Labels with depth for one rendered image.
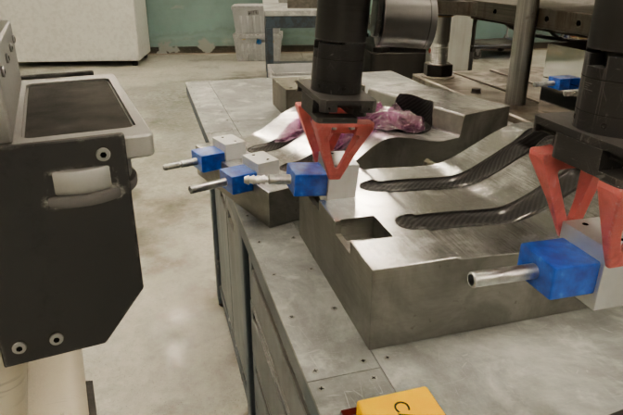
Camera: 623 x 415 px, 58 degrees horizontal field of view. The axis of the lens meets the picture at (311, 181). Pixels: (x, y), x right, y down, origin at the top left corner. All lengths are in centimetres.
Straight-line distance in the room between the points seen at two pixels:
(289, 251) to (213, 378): 109
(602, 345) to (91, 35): 677
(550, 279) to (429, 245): 15
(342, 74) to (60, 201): 33
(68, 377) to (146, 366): 130
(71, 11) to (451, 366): 678
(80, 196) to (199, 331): 160
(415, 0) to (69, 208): 41
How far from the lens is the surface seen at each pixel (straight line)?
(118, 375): 187
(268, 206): 79
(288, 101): 135
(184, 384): 178
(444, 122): 102
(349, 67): 62
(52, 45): 726
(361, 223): 62
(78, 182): 40
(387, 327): 56
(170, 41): 781
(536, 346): 61
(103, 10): 704
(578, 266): 46
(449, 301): 58
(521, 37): 161
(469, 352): 59
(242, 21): 705
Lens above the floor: 115
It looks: 21 degrees down
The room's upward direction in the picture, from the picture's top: straight up
